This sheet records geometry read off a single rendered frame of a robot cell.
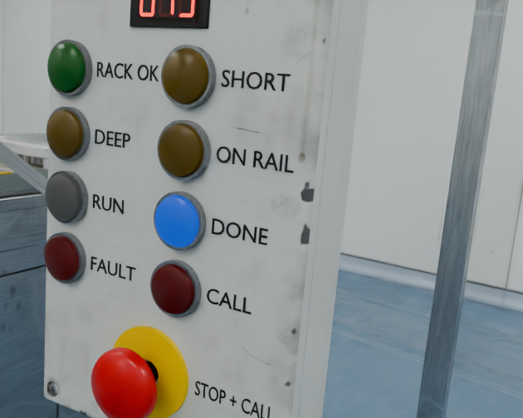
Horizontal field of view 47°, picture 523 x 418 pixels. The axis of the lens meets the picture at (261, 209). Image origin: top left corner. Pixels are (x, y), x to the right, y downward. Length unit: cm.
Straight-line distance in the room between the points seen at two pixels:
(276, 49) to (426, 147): 367
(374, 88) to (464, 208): 268
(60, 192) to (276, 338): 15
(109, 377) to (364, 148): 380
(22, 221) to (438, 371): 99
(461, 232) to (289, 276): 118
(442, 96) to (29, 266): 306
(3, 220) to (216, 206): 90
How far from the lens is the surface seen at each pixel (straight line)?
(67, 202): 35
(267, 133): 28
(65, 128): 35
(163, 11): 31
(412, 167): 397
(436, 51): 396
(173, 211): 30
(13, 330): 133
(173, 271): 31
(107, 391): 33
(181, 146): 30
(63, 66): 35
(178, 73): 30
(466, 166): 143
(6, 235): 119
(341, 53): 29
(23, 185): 119
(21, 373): 138
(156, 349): 34
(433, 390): 157
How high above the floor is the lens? 112
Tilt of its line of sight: 11 degrees down
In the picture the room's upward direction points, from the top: 5 degrees clockwise
